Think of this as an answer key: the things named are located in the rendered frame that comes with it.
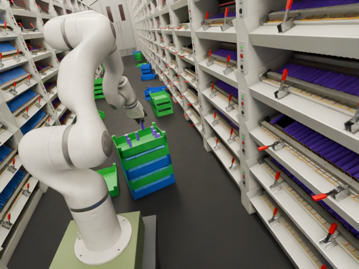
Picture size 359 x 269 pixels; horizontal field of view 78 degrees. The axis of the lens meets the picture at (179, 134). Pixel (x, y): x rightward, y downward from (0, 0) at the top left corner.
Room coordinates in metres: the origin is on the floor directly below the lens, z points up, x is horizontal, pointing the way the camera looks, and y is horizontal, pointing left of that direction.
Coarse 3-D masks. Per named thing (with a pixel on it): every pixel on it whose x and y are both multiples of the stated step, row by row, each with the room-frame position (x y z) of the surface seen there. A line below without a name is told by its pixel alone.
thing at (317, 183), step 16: (272, 112) 0.87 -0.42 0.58; (256, 128) 0.85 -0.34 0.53; (288, 160) 0.61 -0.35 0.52; (304, 160) 0.58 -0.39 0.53; (304, 176) 0.52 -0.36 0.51; (320, 176) 0.50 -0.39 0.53; (320, 192) 0.45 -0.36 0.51; (336, 208) 0.40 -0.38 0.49; (352, 208) 0.38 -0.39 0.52; (352, 224) 0.36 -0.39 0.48
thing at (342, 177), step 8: (272, 128) 0.77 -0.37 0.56; (280, 136) 0.71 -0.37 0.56; (288, 144) 0.67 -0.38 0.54; (296, 144) 0.63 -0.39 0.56; (304, 152) 0.59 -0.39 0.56; (312, 152) 0.57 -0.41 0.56; (312, 160) 0.55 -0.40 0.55; (320, 160) 0.53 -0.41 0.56; (320, 168) 0.51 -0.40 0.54; (328, 168) 0.49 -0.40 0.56; (336, 168) 0.48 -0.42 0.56; (336, 176) 0.46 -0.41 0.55; (344, 176) 0.45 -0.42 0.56; (352, 184) 0.42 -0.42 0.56
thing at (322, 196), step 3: (336, 189) 0.42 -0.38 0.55; (330, 192) 0.42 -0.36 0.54; (333, 192) 0.42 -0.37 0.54; (336, 192) 0.42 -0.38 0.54; (315, 195) 0.41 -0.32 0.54; (318, 195) 0.41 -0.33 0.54; (321, 195) 0.41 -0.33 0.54; (324, 195) 0.41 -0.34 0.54; (327, 195) 0.41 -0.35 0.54; (330, 195) 0.41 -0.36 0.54; (312, 198) 0.41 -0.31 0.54; (315, 198) 0.41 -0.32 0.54; (318, 198) 0.40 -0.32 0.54; (321, 198) 0.41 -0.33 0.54; (324, 198) 0.41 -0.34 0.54
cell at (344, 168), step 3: (354, 159) 0.49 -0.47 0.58; (357, 159) 0.48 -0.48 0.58; (348, 162) 0.49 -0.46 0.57; (351, 162) 0.48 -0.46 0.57; (354, 162) 0.48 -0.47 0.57; (357, 162) 0.48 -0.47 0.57; (342, 165) 0.48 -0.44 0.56; (345, 165) 0.48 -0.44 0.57; (348, 165) 0.48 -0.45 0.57; (351, 165) 0.47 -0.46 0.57; (354, 165) 0.47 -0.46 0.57; (342, 168) 0.48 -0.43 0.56; (345, 168) 0.47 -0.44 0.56; (348, 168) 0.47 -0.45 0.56; (351, 168) 0.47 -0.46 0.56; (345, 171) 0.47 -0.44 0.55
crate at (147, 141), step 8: (112, 136) 1.29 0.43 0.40; (128, 136) 1.34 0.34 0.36; (144, 136) 1.37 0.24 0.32; (152, 136) 1.35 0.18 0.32; (160, 136) 1.33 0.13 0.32; (120, 144) 1.31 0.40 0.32; (128, 144) 1.29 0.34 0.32; (136, 144) 1.28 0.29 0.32; (144, 144) 1.18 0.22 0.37; (152, 144) 1.20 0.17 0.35; (160, 144) 1.21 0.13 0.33; (120, 152) 1.12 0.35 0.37; (128, 152) 1.14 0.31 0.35; (136, 152) 1.16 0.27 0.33
